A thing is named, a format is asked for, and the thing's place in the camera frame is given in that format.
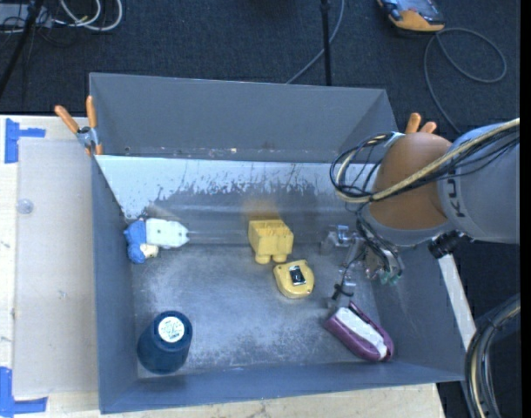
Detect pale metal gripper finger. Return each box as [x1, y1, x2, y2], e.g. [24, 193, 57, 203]
[320, 224, 361, 254]
[332, 250, 360, 302]

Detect purple and white brush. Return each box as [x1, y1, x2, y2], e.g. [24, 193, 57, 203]
[323, 300, 396, 364]

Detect yellow tape measure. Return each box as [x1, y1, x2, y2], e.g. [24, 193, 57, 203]
[272, 258, 316, 300]

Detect yellow toy block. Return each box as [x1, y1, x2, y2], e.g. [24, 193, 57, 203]
[246, 219, 295, 265]

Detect grey metal bin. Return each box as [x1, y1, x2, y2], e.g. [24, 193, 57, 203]
[87, 71, 467, 415]

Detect blue and white toy figure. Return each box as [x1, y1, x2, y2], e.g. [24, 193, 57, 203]
[123, 217, 191, 265]

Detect dark blue cup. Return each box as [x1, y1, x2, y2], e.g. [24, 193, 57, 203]
[136, 309, 194, 375]

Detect pale flat board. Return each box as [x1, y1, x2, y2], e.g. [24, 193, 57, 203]
[11, 136, 99, 399]

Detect black cylinder on white bracket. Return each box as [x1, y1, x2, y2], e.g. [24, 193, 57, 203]
[427, 229, 472, 260]

